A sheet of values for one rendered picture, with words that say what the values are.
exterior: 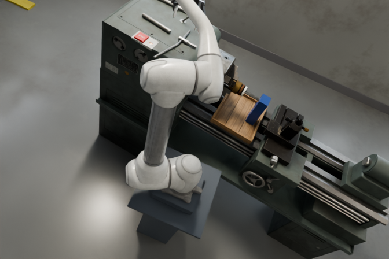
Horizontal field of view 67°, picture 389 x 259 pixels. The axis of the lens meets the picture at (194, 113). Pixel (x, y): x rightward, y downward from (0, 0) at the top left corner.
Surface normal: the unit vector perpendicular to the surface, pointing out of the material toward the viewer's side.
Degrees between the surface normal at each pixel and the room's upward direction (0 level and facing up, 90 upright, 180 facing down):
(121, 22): 0
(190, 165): 6
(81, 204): 0
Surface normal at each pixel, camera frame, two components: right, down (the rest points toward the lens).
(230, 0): -0.32, 0.71
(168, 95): 0.14, 0.75
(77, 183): 0.26, -0.57
